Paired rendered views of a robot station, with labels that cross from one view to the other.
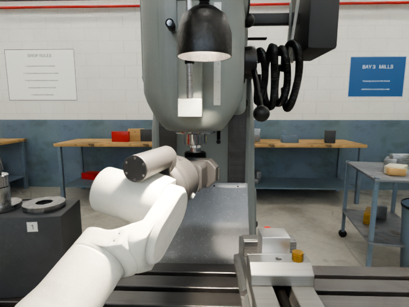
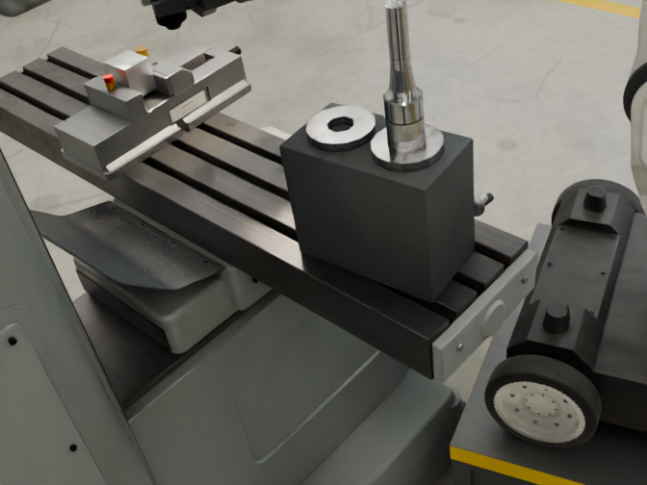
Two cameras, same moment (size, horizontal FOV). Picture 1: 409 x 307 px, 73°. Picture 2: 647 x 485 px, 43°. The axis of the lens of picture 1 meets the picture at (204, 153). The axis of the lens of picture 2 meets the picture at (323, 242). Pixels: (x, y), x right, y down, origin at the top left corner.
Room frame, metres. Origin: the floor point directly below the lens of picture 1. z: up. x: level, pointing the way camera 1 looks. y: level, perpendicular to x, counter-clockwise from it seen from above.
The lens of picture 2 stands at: (1.27, 1.00, 1.70)
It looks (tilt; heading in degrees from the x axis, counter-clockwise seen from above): 40 degrees down; 227
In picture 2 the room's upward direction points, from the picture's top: 10 degrees counter-clockwise
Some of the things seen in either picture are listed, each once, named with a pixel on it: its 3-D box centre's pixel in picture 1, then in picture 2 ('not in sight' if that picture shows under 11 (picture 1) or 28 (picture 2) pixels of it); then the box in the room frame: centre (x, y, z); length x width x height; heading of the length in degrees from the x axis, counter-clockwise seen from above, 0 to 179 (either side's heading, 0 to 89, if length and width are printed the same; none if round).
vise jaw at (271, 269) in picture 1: (279, 268); (158, 72); (0.53, -0.15, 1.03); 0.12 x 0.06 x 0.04; 89
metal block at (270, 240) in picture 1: (272, 245); (130, 75); (0.59, -0.15, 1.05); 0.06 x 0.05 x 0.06; 89
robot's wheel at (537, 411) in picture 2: not in sight; (541, 402); (0.42, 0.57, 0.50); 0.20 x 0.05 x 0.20; 106
